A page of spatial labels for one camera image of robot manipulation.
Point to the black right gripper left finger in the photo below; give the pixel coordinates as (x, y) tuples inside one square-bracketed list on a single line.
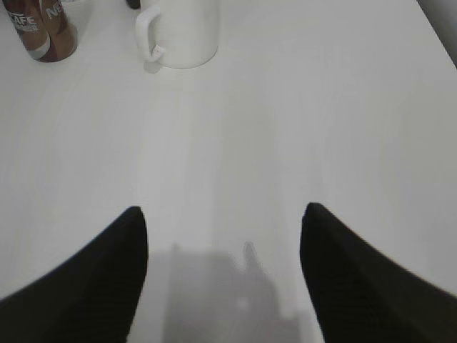
[(91, 297)]

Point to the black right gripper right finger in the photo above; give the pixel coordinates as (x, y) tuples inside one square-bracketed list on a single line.
[(360, 295)]

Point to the brown Nescafe coffee bottle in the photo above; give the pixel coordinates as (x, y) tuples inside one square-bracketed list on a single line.
[(43, 28)]

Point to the white ceramic mug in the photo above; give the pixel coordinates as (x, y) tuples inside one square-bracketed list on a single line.
[(178, 34)]

